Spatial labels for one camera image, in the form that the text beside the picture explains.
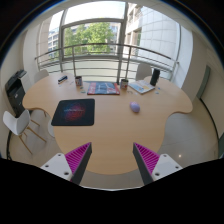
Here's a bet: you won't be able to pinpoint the white chair far right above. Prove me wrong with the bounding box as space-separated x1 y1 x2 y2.
136 63 152 80

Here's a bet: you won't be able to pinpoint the light blue open book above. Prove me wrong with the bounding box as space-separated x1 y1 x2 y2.
129 80 154 94

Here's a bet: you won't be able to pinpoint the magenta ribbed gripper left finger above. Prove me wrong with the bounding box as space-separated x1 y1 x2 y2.
40 142 93 186

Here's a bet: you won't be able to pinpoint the red and blue book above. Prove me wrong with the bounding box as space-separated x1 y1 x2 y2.
87 82 120 95

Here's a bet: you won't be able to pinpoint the purple computer mouse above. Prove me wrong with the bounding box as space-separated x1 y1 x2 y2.
130 102 140 113

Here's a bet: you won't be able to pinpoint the black galaxy mouse pad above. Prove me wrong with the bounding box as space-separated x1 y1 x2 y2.
51 99 95 126

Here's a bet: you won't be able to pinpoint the white chair wooden legs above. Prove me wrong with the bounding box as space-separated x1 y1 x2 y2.
3 109 45 150

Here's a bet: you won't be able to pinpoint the dark patterned mug left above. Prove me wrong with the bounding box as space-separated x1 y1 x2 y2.
75 76 83 86

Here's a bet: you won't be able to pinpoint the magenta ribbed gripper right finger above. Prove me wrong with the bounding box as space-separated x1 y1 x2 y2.
132 142 183 186

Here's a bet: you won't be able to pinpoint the black printer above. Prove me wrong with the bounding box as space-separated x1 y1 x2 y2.
5 70 26 117

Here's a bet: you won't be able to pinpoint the blue stapler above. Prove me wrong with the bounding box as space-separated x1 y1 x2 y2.
58 75 68 84

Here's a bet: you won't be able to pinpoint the patterned mug right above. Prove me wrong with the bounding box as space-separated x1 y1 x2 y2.
120 79 129 90

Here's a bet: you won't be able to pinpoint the black speaker box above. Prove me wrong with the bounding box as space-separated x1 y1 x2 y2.
150 69 160 86

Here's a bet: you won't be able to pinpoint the white chair far left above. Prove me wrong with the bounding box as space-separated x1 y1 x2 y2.
34 69 49 83

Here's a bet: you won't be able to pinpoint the metal balcony railing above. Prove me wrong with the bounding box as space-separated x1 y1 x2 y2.
35 43 177 82

